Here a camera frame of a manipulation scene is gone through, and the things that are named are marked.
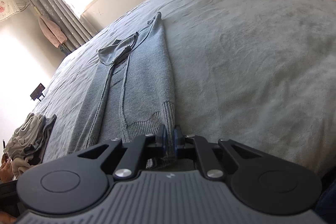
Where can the pink hanging jacket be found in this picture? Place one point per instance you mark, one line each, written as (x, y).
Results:
(51, 31)

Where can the grey bed sheet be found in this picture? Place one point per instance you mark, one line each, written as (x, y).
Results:
(259, 72)

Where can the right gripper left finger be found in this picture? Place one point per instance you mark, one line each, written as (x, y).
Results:
(139, 151)

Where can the grey knit sweater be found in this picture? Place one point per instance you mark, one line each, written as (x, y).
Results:
(132, 91)

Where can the white folded clothes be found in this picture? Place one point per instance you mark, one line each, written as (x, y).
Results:
(25, 135)

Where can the small black device on stand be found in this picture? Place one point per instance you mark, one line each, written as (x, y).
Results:
(38, 92)

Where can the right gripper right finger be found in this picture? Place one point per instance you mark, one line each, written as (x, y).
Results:
(199, 150)

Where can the beige folded garment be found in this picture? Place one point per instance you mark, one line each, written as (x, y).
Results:
(20, 166)

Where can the left grey curtain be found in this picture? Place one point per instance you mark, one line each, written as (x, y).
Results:
(76, 28)

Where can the person left hand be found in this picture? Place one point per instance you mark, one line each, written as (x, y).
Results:
(6, 173)

